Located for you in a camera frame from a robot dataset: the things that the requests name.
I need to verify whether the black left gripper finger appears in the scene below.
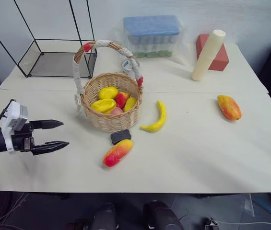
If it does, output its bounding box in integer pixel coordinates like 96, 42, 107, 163
31, 119, 64, 131
32, 141, 70, 156

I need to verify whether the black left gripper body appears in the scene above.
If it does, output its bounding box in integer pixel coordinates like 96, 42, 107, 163
11, 121, 37, 155

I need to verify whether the yellow toy starfruit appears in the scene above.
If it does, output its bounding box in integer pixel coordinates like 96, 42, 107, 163
91, 98, 117, 114

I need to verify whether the large yellow toy lemon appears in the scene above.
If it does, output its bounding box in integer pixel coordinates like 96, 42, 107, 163
98, 86, 119, 100

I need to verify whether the red yellow toy mango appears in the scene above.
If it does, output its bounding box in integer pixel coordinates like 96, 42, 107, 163
103, 139, 134, 168

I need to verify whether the black eraser block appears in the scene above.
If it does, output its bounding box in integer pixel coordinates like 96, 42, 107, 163
110, 129, 132, 145

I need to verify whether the red toy apple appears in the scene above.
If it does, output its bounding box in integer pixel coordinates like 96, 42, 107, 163
115, 92, 130, 109

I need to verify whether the small yellow toy lemon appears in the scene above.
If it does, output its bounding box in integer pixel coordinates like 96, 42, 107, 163
123, 96, 137, 112

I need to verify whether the dark rounded shape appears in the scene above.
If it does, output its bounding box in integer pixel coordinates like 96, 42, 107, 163
142, 200, 184, 230
91, 202, 119, 230

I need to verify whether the clear tape roll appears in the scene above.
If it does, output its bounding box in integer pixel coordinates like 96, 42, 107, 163
121, 58, 141, 77

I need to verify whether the yellow toy banana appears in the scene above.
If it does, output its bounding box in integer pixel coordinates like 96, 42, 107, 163
140, 100, 167, 132

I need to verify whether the blue lidded clear container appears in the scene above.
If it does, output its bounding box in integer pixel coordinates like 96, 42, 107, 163
122, 14, 183, 58

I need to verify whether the cream cylinder roll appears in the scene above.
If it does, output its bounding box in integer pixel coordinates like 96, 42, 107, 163
190, 29, 226, 82

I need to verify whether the orange yellow toy mango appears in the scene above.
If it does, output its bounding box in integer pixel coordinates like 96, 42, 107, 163
217, 94, 242, 120

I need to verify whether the red brick block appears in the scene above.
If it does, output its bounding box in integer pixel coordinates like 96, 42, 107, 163
195, 34, 230, 71

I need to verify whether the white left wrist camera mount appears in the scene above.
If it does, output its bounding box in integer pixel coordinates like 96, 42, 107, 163
0, 100, 28, 155

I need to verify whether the wicker basket with handle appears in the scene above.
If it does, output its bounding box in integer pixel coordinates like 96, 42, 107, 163
71, 39, 144, 133

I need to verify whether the black wire mesh rack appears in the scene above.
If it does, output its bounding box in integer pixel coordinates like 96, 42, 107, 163
0, 0, 98, 79

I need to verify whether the blue cable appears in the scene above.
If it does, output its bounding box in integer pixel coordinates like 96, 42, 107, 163
255, 193, 271, 223

